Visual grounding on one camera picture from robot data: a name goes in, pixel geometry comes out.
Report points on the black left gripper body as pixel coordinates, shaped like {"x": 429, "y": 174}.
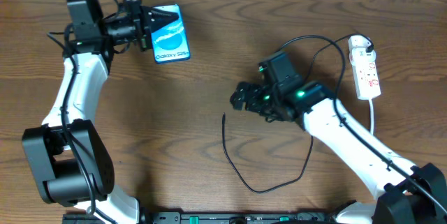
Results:
{"x": 143, "y": 31}

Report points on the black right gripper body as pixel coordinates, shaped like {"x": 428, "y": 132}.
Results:
{"x": 255, "y": 98}

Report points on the blue Galaxy smartphone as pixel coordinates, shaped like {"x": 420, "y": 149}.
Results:
{"x": 170, "y": 42}

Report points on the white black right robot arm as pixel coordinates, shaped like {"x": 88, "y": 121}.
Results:
{"x": 403, "y": 192}

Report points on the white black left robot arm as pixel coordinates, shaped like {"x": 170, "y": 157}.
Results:
{"x": 68, "y": 159}

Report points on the white USB charger adapter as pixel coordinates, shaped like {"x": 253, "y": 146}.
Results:
{"x": 361, "y": 50}

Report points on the white power strip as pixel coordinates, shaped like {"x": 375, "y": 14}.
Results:
{"x": 366, "y": 81}

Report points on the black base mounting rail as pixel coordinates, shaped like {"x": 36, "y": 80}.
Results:
{"x": 173, "y": 217}

